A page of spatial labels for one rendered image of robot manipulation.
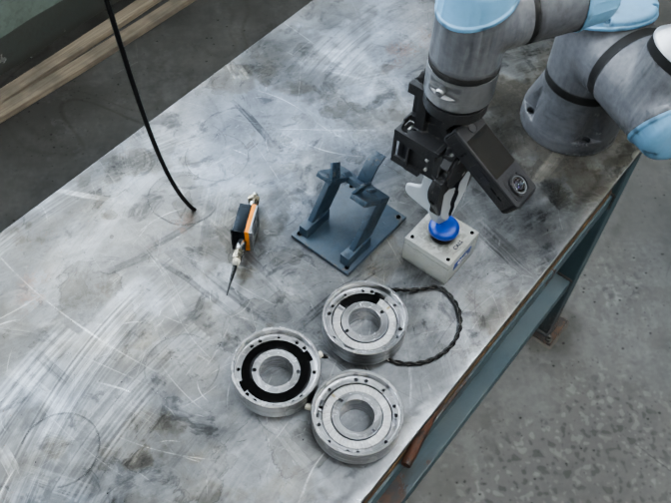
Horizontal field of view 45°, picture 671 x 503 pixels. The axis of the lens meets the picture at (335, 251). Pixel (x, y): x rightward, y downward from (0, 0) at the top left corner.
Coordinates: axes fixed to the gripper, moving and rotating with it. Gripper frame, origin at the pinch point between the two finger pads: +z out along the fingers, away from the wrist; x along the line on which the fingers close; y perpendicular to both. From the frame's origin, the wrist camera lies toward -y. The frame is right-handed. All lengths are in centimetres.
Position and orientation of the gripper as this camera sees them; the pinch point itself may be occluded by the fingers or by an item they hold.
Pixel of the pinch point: (445, 217)
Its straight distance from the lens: 103.0
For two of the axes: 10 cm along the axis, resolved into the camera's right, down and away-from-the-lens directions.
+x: -6.3, 6.2, -4.7
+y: -7.8, -5.3, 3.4
